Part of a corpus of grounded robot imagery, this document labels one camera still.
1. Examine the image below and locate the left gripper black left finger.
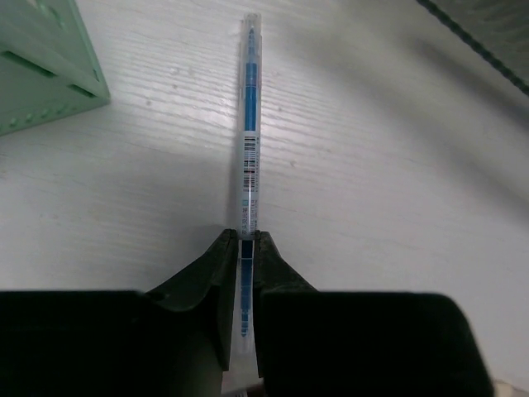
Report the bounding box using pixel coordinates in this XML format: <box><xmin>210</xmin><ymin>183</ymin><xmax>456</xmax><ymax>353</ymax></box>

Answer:
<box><xmin>1</xmin><ymin>229</ymin><xmax>238</xmax><ymax>396</ymax></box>

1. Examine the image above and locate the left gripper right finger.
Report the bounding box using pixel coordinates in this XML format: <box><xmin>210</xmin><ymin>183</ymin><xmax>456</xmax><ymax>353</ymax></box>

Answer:
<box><xmin>253</xmin><ymin>232</ymin><xmax>494</xmax><ymax>396</ymax></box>

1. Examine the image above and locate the blue pen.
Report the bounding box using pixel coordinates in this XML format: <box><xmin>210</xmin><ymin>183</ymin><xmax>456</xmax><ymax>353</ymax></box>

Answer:
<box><xmin>236</xmin><ymin>13</ymin><xmax>262</xmax><ymax>354</ymax></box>

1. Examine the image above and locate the clear plastic drawer cabinet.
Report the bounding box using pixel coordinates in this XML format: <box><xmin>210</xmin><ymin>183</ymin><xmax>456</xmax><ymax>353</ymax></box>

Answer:
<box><xmin>419</xmin><ymin>0</ymin><xmax>528</xmax><ymax>94</ymax></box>

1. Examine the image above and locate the green plastic file organizer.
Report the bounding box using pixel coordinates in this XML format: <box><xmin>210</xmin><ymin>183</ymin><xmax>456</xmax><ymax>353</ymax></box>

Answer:
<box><xmin>1</xmin><ymin>0</ymin><xmax>111</xmax><ymax>135</ymax></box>

